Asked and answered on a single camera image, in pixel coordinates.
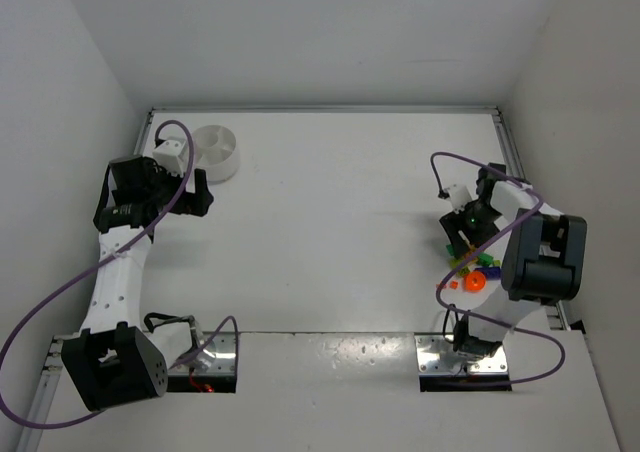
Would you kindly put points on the metal base plate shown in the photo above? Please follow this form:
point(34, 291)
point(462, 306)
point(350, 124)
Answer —
point(217, 360)
point(436, 358)

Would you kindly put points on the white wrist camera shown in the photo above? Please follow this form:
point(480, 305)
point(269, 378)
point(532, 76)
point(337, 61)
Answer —
point(173, 155)
point(457, 195)

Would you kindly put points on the yellow lego brick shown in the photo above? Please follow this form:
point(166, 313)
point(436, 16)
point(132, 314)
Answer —
point(470, 250)

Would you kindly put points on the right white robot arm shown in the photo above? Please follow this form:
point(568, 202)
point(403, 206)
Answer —
point(543, 260)

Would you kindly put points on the dark green lego brick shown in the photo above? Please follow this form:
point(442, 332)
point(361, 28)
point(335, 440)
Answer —
point(487, 260)

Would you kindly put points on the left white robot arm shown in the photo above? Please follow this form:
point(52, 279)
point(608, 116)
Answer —
point(119, 355)

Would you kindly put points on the white divided round container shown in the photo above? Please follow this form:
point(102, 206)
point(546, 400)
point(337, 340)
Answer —
point(217, 152)

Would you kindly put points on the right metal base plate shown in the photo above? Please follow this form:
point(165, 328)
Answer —
point(436, 358)

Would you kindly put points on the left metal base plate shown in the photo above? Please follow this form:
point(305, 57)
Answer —
point(217, 360)

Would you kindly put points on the orange round lego piece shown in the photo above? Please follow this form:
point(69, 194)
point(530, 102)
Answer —
point(475, 281)

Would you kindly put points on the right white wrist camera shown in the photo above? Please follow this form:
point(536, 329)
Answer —
point(457, 195)

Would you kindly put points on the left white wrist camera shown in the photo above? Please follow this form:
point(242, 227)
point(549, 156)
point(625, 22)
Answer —
point(173, 155)

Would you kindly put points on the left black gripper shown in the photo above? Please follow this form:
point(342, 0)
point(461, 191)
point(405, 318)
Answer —
point(187, 195)

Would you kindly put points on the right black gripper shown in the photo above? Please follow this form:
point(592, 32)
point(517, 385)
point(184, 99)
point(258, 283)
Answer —
point(470, 223)

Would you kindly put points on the blue lego brick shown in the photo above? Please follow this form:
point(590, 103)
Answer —
point(490, 273)

